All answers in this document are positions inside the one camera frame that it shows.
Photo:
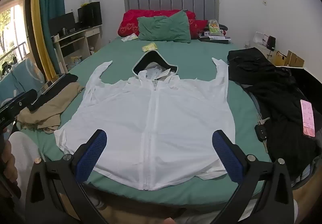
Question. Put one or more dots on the white box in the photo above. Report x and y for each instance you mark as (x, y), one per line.
(260, 37)

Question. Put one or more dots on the black car key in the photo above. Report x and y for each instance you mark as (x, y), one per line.
(261, 132)

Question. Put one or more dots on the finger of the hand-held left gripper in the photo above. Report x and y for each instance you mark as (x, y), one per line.
(25, 98)
(37, 105)

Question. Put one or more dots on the yellow green snack bag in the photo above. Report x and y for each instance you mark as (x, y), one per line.
(214, 27)

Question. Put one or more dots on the teal curtain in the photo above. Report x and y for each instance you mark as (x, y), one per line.
(51, 0)

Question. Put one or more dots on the white packet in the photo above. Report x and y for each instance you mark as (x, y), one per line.
(129, 37)

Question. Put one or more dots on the folded black pants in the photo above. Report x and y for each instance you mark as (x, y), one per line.
(251, 63)

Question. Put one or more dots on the white cloth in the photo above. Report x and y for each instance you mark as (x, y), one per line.
(24, 153)

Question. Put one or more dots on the black monitor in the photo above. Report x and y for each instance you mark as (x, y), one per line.
(61, 22)

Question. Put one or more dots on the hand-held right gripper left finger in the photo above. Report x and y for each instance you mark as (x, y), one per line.
(91, 153)

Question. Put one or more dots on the white desk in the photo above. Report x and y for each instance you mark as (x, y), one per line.
(78, 37)

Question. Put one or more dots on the small black device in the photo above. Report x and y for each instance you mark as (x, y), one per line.
(271, 42)

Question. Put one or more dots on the cardboard box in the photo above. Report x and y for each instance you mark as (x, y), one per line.
(291, 59)

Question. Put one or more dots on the dark glossy tablet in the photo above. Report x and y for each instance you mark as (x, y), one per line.
(51, 85)

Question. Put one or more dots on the large red pillow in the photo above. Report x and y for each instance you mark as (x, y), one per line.
(130, 22)

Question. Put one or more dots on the small black cloth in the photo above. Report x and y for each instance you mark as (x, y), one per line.
(71, 78)

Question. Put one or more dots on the bed with green sheet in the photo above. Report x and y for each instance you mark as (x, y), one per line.
(193, 68)

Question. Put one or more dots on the smartphone with pink screen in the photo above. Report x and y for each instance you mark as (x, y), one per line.
(308, 118)

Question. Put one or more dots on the black jacket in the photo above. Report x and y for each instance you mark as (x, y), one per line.
(281, 113)

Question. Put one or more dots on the person's left hand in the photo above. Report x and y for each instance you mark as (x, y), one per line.
(8, 161)

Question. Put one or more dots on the yellow packet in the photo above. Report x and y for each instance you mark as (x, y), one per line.
(149, 47)

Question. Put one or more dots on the black computer tower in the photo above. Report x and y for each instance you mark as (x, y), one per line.
(90, 14)

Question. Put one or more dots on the window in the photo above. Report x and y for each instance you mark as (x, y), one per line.
(12, 32)

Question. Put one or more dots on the light blue cushion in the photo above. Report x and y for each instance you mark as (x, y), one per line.
(22, 75)

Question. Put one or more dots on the green pillow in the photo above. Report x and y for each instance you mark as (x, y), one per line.
(163, 29)

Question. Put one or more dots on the pile of books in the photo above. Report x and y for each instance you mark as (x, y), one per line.
(213, 39)

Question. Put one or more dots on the beige cloth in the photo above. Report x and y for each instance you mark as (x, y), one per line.
(50, 110)

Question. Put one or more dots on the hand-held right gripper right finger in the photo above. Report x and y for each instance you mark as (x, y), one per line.
(226, 156)

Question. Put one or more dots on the white hooded jacket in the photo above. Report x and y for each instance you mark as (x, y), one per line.
(151, 126)

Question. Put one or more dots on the metal cup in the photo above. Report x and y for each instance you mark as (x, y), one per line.
(64, 31)

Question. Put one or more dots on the yellow curtain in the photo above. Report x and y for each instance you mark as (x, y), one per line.
(40, 25)

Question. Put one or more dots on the small red pillow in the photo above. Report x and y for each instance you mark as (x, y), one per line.
(201, 26)

